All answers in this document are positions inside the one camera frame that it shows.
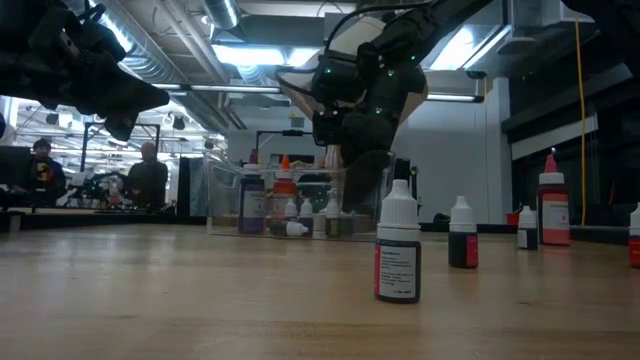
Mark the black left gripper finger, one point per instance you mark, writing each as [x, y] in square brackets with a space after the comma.
[115, 92]
[122, 125]

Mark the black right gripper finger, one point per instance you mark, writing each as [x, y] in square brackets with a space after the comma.
[350, 192]
[372, 175]

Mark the large orange food coloring bottle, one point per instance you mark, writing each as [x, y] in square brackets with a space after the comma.
[285, 192]

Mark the small pink label dropper bottle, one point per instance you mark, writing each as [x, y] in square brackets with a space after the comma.
[462, 250]
[397, 270]

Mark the large purple food coloring bottle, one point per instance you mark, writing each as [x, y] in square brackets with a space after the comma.
[252, 210]

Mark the large pink food coloring bottle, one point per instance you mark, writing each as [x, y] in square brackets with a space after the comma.
[554, 220]

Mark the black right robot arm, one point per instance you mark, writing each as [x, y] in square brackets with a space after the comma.
[450, 15]

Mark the person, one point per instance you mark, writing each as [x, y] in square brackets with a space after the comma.
[147, 180]
[45, 175]

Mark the short ceiling light strip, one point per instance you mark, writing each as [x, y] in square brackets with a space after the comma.
[450, 97]

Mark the dark grey partition panel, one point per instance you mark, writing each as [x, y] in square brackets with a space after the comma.
[192, 190]

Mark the long ceiling light strip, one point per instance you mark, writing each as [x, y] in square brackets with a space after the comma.
[225, 88]

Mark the black monitor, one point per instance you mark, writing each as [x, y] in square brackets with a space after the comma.
[12, 165]

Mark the clear plastic bin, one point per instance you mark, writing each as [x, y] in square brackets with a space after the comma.
[225, 190]

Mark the red bin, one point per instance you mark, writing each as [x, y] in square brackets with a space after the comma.
[512, 219]

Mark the small red dropper bottle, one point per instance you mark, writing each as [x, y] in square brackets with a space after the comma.
[635, 250]

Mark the black metal frame stand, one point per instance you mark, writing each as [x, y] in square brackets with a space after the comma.
[148, 124]

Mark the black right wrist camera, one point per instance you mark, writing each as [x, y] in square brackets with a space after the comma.
[327, 127]

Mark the silver ventilation duct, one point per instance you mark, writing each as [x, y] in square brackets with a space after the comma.
[170, 45]

